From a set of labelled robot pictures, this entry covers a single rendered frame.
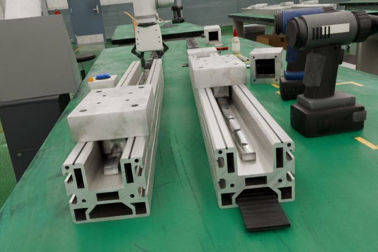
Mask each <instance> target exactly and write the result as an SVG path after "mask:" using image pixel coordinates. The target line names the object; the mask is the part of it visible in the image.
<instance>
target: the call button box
mask: <svg viewBox="0 0 378 252"><path fill-rule="evenodd" d="M93 80H94V81H93V82H88V89H89V92H90V91H91V90H94V89H105V88H115V87H116V86H117V84H118V83H119V79H118V75H109V76H108V77H106V78H96V77H93Z"/></svg>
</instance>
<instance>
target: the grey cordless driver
mask: <svg viewBox="0 0 378 252"><path fill-rule="evenodd" d="M377 33H378V16H375V15H369V14H368V13H366V12H365V11H363V10H359V11H351V12H350V11H341V12H330V13H319V14H314V15H303V16H298V17H292V18H291V19H290V20H289V22H288V23H287V25H286V31H285V35H286V41H287V44H288V45H289V47H291V49H292V50H298V49H300V50H308V49H312V53H309V54H307V59H306V63H305V70H304V78H303V84H304V85H305V90H304V94H300V95H298V96H297V103H292V104H291V106H290V124H291V126H292V127H293V128H294V129H296V130H297V131H298V132H299V133H301V134H302V135H303V136H304V137H314V136H322V135H327V134H334V133H342V132H349V131H357V130H361V129H363V127H364V120H366V116H367V111H366V110H365V107H364V106H363V105H361V104H360V103H357V102H356V98H355V96H353V95H351V94H348V93H346V92H343V91H341V90H339V89H337V90H335V85H336V78H337V73H338V66H339V65H341V64H342V63H343V57H344V51H345V49H343V48H341V46H342V45H347V44H351V43H359V42H364V41H366V40H367V38H368V37H369V36H371V35H374V34H377Z"/></svg>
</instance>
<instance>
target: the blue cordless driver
mask: <svg viewBox="0 0 378 252"><path fill-rule="evenodd" d="M341 11H342V10H335V9H334V8H333V7H324V8H323V9H321V8H320V7H314V8H301V9H294V10H282V13H280V12H279V11H277V12H276V13H275V14H274V33H277V35H280V33H282V35H285V31H286V25H287V23H288V22H289V20H290V19H291V18H292V17H298V16H303V15H314V14H324V13H330V12H341ZM309 53H312V49H304V50H300V49H296V50H293V49H291V47H289V45H287V51H286V58H285V61H286V62H287V67H286V69H285V70H284V72H283V74H284V75H282V76H280V94H281V97H282V99H283V100H297V96H298V95H302V94H304V90H305V85H304V84H303V78H304V70H305V63H306V59H307V54H309Z"/></svg>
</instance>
